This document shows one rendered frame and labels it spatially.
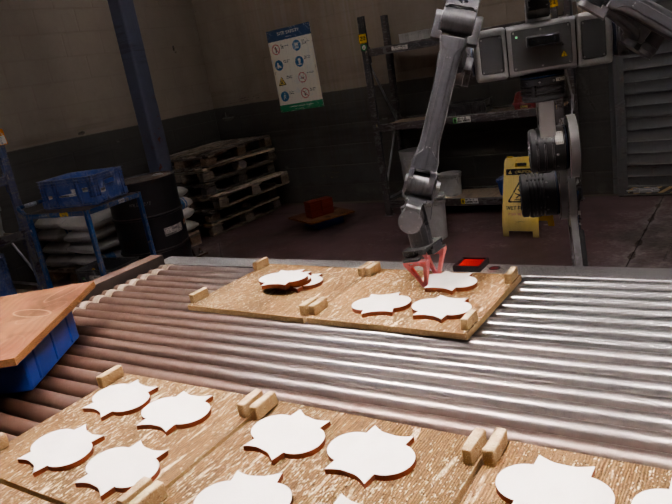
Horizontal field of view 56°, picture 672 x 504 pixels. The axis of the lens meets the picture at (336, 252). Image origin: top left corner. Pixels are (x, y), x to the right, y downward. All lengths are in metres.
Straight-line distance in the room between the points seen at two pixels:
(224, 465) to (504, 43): 1.51
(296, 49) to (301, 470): 6.61
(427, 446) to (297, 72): 6.60
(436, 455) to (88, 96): 6.43
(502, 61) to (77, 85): 5.51
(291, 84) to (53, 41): 2.46
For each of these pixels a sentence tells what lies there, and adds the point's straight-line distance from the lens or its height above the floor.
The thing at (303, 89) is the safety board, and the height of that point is 1.32.
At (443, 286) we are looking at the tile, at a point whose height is 0.95.
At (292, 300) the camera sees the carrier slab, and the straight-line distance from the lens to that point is 1.67.
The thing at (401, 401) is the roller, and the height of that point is 0.92.
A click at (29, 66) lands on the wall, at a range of 6.83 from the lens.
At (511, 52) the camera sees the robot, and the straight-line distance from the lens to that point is 2.09.
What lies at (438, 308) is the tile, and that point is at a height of 0.95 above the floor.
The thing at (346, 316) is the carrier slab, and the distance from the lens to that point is 1.50.
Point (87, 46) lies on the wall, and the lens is 7.24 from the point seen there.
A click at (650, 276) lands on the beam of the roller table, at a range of 1.65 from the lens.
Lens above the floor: 1.49
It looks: 16 degrees down
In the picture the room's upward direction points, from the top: 10 degrees counter-clockwise
